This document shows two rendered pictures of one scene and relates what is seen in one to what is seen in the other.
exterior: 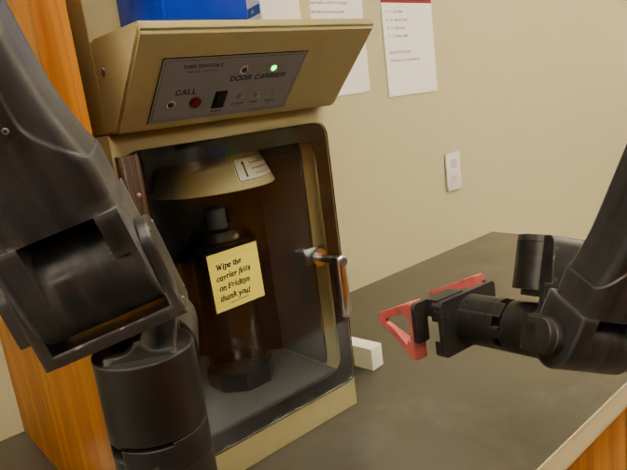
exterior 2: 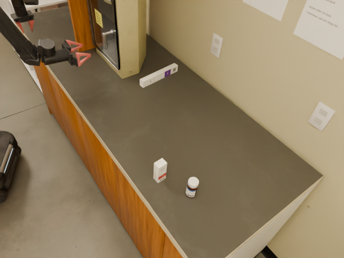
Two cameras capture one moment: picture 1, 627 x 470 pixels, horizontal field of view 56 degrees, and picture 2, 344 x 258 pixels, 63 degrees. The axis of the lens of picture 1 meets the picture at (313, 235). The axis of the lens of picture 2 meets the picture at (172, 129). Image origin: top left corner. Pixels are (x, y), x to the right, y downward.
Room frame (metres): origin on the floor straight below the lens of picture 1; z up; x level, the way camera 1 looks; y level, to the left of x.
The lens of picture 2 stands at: (1.15, -1.30, 1.91)
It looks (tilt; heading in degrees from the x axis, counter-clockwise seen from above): 47 degrees down; 89
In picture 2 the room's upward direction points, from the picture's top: 6 degrees clockwise
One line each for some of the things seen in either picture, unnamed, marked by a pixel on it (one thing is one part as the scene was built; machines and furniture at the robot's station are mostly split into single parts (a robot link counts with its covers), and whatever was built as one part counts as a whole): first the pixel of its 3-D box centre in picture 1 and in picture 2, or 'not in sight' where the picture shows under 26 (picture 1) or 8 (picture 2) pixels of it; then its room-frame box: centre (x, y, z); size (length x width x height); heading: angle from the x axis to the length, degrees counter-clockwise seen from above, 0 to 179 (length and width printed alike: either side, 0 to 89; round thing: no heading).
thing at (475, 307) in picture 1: (484, 320); (62, 55); (0.62, -0.18, 1.16); 0.10 x 0.07 x 0.07; 128
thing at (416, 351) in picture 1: (415, 320); (74, 48); (0.65, -0.11, 1.15); 0.09 x 0.07 x 0.07; 38
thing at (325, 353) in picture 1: (257, 285); (102, 24); (0.75, 0.08, 1.19); 0.30 x 0.01 x 0.40; 130
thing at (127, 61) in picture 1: (249, 73); not in sight; (0.71, 0.05, 1.46); 0.32 x 0.11 x 0.10; 130
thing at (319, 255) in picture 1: (334, 283); (107, 39); (0.80, -0.02, 1.17); 0.05 x 0.03 x 0.10; 40
